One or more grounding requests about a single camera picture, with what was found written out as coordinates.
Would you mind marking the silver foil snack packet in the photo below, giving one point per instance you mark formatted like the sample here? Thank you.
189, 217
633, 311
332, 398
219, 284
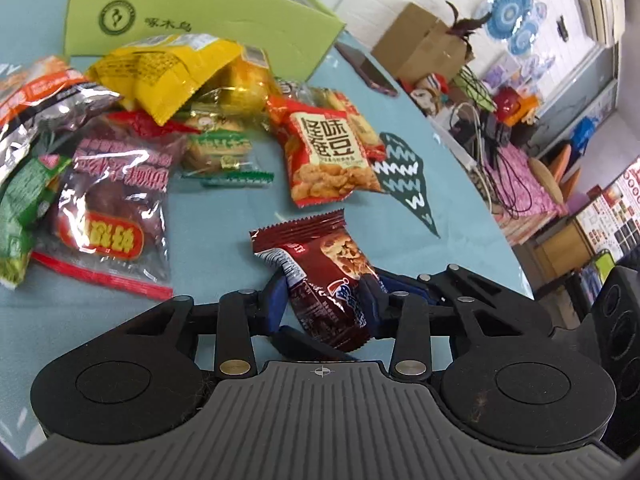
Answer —
55, 115

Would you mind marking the black wall switch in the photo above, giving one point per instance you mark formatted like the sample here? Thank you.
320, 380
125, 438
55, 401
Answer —
562, 27

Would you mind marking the orange snack packet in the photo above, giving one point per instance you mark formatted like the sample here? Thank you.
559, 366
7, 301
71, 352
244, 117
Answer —
40, 80

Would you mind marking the green cardboard box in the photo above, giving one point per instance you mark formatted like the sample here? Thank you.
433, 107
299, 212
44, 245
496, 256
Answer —
175, 5

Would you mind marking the orange cushion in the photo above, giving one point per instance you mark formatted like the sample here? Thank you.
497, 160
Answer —
562, 160

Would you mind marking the yellow cake packet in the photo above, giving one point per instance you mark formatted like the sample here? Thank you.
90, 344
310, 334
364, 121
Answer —
245, 82

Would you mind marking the toy doll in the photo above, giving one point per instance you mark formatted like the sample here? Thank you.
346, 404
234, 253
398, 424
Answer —
430, 97

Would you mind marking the dark dried plant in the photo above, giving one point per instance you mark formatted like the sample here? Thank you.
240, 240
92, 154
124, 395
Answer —
467, 25

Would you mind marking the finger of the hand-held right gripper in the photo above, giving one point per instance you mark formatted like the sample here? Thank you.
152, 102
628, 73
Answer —
417, 287

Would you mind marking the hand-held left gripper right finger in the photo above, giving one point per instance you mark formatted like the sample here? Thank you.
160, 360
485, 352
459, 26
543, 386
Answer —
374, 292

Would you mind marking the large blue paper fan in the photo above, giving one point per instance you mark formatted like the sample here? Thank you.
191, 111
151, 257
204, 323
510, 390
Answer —
505, 10

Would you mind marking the dark smartphone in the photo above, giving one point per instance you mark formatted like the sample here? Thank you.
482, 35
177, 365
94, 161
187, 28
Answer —
372, 72

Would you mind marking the brown cookie snack packet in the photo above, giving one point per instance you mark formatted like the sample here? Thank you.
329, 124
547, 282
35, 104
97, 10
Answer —
325, 285

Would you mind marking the green-edged biscuit packet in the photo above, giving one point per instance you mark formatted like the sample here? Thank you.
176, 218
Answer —
235, 176
215, 149

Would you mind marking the printed poster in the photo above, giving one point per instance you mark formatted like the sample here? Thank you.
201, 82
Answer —
615, 210

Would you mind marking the teal tablecloth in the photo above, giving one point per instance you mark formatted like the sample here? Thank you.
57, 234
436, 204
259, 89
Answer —
225, 240

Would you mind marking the tan cushion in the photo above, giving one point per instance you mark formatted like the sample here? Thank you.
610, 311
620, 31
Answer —
547, 180

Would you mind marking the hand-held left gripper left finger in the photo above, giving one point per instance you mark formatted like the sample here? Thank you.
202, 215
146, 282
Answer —
276, 296

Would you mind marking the white air conditioner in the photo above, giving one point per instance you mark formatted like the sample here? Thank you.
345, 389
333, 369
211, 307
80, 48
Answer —
600, 5

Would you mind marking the orange biscuit packet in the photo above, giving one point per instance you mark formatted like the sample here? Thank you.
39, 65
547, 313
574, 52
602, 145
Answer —
360, 120

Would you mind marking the green snack packet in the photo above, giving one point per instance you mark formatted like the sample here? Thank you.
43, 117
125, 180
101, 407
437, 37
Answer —
20, 210

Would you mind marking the orange box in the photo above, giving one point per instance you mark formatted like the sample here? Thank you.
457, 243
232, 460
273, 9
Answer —
530, 107

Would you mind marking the pink patterned cloth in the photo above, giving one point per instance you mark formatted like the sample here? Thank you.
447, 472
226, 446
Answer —
525, 195

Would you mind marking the wooden cabinet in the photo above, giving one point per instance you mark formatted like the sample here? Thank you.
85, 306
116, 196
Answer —
555, 250

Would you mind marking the red bean snack packet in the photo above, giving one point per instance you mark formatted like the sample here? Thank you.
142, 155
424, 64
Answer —
325, 160

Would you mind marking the blue bag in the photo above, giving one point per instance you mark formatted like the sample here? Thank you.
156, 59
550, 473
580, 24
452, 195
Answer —
584, 135

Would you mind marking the small blue paper fan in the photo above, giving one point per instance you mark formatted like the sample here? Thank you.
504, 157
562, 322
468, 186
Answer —
525, 37

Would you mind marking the brown cardboard box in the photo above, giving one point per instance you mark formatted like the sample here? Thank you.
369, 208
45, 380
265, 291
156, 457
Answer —
420, 45

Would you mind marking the clear red jujube bag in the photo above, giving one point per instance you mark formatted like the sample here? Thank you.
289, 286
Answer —
110, 200

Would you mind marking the red box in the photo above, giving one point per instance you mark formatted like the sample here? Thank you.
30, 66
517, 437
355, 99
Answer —
506, 102

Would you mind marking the yellow snack bag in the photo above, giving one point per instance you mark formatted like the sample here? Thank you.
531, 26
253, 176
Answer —
160, 70

